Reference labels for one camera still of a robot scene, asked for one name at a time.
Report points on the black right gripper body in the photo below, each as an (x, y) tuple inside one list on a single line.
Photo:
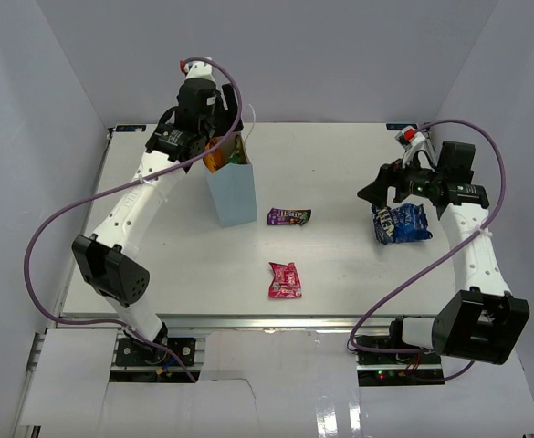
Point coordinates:
[(410, 181)]

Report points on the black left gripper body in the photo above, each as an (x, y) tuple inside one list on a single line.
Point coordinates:
[(224, 121)]

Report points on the blue snack bag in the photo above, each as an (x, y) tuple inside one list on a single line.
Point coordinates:
[(406, 223)]

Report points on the orange Kettle chips bag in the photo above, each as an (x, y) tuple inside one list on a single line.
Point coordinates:
[(216, 160)]

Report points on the green yellow Fox's candy bag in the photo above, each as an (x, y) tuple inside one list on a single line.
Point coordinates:
[(238, 156)]

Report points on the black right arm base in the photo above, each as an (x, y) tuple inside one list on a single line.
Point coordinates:
[(395, 370)]

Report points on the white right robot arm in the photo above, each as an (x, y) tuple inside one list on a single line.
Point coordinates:
[(483, 320)]

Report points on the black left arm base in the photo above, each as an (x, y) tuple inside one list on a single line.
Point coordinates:
[(133, 364)]

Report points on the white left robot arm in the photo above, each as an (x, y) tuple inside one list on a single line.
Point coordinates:
[(107, 257)]

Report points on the light blue paper bag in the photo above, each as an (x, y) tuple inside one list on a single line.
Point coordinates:
[(233, 187)]

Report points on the blue label right corner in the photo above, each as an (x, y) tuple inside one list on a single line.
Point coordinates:
[(400, 126)]

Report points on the blue label corner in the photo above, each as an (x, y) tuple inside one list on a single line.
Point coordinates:
[(130, 128), (400, 126)]

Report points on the blue label left corner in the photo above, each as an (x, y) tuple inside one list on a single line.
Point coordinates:
[(130, 128)]

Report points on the purple Skittles packet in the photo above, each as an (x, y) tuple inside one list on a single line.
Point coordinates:
[(278, 217)]

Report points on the red pink candy packet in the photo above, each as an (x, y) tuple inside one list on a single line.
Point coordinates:
[(285, 283)]

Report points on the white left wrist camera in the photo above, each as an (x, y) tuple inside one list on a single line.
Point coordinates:
[(197, 69)]

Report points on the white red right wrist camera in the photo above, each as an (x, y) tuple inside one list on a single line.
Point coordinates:
[(412, 141)]

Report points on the aluminium front frame rail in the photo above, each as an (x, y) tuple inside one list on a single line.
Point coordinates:
[(342, 323)]

